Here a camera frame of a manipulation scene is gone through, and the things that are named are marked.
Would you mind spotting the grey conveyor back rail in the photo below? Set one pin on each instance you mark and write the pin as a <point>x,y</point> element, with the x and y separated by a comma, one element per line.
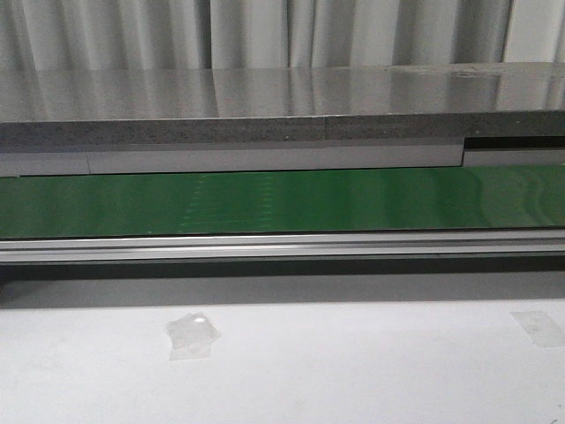
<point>282,155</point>

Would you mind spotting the green conveyor belt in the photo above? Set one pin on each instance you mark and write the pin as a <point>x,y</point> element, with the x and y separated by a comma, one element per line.
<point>298,201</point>

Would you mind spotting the aluminium conveyor front rail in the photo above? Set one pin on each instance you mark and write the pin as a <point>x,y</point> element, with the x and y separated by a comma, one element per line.
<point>211,247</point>

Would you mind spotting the white pleated curtain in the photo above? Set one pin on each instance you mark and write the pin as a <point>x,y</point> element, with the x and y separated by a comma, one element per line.
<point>144,35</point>

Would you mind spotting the clear tape patch right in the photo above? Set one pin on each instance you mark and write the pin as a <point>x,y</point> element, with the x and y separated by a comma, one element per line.
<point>540,328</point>

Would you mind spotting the grey stone counter slab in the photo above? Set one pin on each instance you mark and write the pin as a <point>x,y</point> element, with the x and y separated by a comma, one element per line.
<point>121,108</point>

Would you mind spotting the clear tape patch left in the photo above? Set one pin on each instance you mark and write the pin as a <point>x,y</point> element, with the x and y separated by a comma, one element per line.
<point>191,337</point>

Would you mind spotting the clear tape patch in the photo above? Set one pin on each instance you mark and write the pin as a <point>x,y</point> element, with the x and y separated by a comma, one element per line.
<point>191,337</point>
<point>540,328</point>

